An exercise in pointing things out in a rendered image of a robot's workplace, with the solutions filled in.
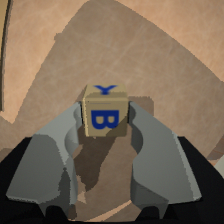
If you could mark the tan letter block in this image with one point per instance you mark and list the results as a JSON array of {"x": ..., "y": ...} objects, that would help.
[{"x": 105, "y": 110}]

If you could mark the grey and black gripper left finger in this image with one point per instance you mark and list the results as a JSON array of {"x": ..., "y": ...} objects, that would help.
[{"x": 39, "y": 172}]

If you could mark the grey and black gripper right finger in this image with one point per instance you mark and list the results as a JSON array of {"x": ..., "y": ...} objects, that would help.
[{"x": 171, "y": 174}]

